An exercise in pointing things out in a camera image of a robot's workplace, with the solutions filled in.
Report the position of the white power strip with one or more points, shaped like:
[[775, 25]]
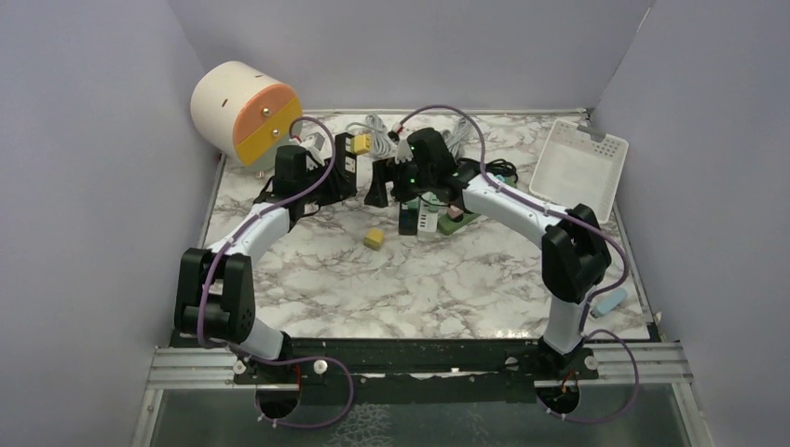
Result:
[[427, 223]]

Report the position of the black power strip green ports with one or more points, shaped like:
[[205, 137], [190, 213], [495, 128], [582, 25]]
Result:
[[346, 159]]

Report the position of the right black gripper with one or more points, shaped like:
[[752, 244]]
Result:
[[385, 172]]

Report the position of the light blue small device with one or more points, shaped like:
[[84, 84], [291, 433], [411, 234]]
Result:
[[603, 304]]

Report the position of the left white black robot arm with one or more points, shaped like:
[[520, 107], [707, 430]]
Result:
[[215, 294]]

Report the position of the pink usb charger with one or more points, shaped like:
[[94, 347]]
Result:
[[454, 213]]

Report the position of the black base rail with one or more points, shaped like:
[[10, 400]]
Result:
[[401, 371]]

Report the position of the green round-socket power strip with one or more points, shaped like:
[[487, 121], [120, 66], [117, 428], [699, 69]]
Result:
[[448, 225]]

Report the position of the white plastic basket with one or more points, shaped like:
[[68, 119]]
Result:
[[580, 165]]

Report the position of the yellow plug adapter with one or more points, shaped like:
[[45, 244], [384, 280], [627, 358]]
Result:
[[374, 239], [361, 144]]

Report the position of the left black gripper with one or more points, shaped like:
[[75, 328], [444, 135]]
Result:
[[333, 193]]

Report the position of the cream round drawer cabinet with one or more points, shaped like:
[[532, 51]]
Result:
[[244, 113]]

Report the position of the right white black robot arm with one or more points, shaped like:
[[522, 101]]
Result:
[[574, 255]]

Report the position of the black power strip blue ports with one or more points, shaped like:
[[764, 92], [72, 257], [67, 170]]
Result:
[[407, 221]]

